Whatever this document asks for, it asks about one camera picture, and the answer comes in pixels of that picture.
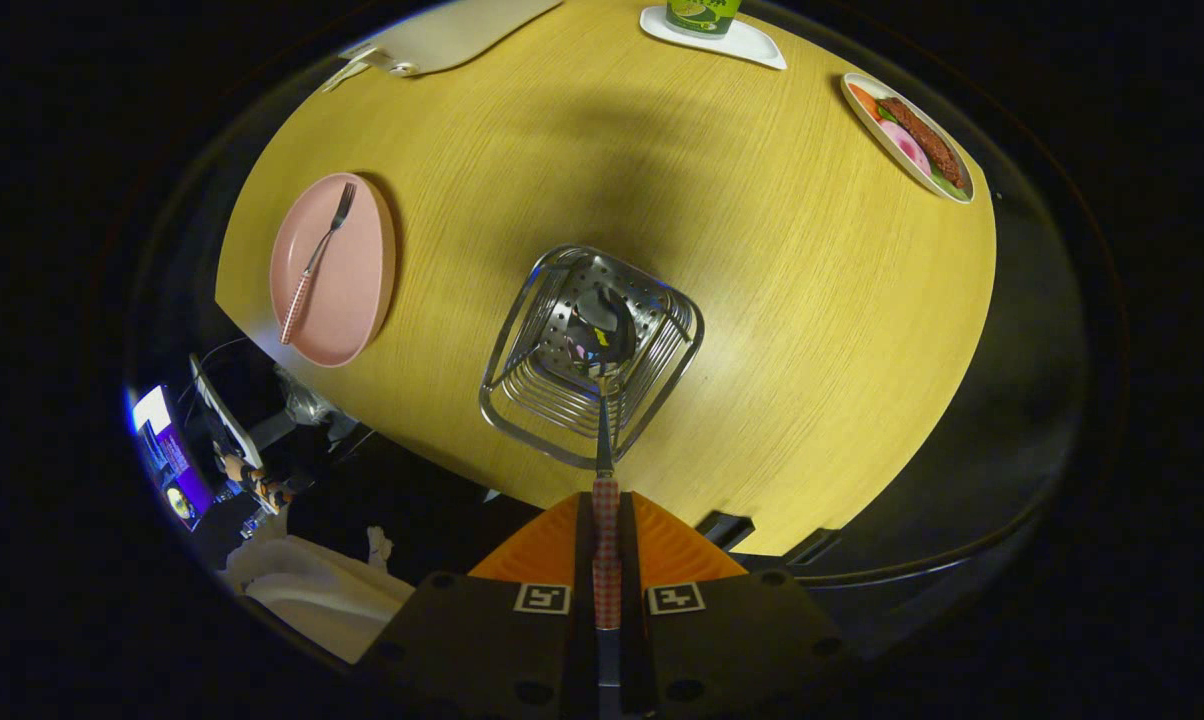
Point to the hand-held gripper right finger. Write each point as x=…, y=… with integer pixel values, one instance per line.
x=742, y=640

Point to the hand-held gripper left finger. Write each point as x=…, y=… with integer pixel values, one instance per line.
x=482, y=640

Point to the black table clamp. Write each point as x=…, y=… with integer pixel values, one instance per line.
x=727, y=530

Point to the person's white shirt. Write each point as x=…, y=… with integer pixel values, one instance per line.
x=312, y=600

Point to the perforated metal basket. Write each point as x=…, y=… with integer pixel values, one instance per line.
x=532, y=400

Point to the clear plastic bag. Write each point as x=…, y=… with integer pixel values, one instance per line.
x=307, y=400

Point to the white laptop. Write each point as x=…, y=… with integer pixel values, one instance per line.
x=227, y=420

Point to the computer monitor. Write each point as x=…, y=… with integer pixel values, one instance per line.
x=167, y=450

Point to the pink plate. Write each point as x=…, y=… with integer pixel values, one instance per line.
x=352, y=290

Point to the green lettuce leaf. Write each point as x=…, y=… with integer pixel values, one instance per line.
x=947, y=185

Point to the white food plate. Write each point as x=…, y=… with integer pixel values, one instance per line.
x=964, y=180

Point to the pink round food slice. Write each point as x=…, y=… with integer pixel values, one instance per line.
x=904, y=148

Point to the brown meat patty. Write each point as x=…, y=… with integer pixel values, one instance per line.
x=922, y=135

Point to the orange tomato slice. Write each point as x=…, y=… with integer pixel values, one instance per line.
x=864, y=100

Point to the white square coaster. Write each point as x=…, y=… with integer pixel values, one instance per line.
x=752, y=45

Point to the white toaster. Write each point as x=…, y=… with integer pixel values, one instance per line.
x=452, y=35

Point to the green label drink bottle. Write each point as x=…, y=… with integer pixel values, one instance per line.
x=702, y=15

